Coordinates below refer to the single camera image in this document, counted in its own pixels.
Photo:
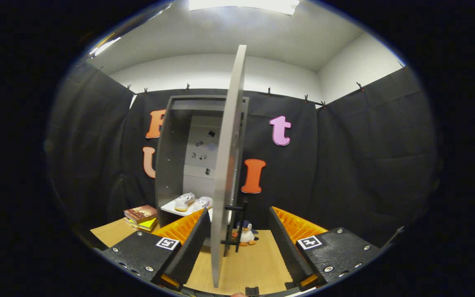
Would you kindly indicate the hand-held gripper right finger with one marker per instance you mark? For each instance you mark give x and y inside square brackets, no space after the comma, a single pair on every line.
[287,243]

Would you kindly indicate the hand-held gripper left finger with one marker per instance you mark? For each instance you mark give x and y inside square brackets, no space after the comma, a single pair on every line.
[192,243]

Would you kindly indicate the penguin plush toy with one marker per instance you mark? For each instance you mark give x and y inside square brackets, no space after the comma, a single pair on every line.
[246,235]

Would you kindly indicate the yellow book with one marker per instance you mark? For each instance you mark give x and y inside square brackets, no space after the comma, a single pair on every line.
[146,225]

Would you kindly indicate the large ceiling light panel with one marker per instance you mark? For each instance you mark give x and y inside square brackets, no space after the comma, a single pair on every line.
[241,5]

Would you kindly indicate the white canvas shoe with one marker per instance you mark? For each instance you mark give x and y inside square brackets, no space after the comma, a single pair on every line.
[202,203]
[184,202]

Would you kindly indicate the black backdrop cloth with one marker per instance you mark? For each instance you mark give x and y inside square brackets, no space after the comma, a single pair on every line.
[365,165]

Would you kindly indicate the grey shoe cabinet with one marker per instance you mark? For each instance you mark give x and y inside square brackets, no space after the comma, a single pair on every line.
[173,156]

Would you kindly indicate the narrow ceiling light panel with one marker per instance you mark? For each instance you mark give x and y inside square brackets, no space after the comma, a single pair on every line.
[104,46]

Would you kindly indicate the brown book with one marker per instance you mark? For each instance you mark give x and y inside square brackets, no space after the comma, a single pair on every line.
[140,213]

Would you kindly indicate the beige shoe cabinet door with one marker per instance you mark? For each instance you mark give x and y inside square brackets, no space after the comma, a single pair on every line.
[229,165]

